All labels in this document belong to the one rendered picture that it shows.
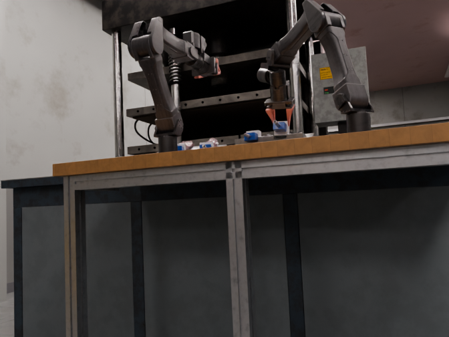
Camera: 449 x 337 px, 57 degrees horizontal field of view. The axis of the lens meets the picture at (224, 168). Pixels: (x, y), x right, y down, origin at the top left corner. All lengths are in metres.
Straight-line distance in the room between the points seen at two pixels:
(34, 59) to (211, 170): 3.31
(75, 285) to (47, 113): 2.98
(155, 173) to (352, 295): 0.78
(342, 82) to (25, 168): 3.19
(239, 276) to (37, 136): 3.22
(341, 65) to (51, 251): 1.44
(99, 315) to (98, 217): 0.41
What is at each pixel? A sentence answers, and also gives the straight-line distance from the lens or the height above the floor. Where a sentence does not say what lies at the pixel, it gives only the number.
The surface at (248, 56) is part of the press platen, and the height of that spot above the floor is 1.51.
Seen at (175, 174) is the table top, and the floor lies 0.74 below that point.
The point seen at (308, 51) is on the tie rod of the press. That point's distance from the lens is 3.10.
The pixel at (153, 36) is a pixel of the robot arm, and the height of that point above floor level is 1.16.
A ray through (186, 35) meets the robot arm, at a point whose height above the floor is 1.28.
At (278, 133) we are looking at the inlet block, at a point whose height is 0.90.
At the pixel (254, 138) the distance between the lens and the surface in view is 1.52.
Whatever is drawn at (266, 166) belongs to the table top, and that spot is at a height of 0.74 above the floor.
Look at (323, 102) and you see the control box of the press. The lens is 2.42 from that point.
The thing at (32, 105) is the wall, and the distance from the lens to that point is 4.10.
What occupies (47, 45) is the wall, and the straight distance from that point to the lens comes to 4.40.
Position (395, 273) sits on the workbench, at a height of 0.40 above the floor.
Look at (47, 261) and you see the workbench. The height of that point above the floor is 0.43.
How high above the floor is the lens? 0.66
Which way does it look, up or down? 4 degrees up
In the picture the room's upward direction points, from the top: 3 degrees counter-clockwise
